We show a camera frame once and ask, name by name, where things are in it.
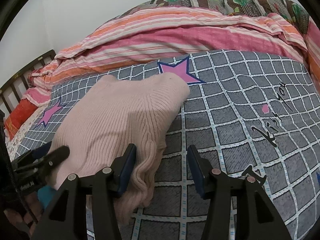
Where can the floral white bedsheet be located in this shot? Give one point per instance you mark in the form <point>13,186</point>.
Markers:
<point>12,145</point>

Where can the pink orange striped duvet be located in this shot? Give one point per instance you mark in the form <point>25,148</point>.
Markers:
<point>161,32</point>

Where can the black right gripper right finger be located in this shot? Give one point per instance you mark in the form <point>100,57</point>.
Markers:
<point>256,218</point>

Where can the person's left hand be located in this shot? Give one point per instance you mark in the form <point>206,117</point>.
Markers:
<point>25,223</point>

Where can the red pillow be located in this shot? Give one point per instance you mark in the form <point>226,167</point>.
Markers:
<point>18,117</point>

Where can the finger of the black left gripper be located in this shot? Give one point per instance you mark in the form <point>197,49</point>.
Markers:
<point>50,159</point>
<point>32,155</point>

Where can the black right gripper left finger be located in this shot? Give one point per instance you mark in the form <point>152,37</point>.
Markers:
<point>65,216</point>

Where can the pink knitted sweater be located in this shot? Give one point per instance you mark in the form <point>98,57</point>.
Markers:
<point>113,114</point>

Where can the grey checked star bedsheet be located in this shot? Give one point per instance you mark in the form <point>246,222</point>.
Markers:
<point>248,110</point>

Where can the dark wooden headboard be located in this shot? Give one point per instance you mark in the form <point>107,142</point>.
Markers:
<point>11,86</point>

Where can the floral patchwork blanket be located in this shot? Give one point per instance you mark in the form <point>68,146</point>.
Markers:
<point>294,13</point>

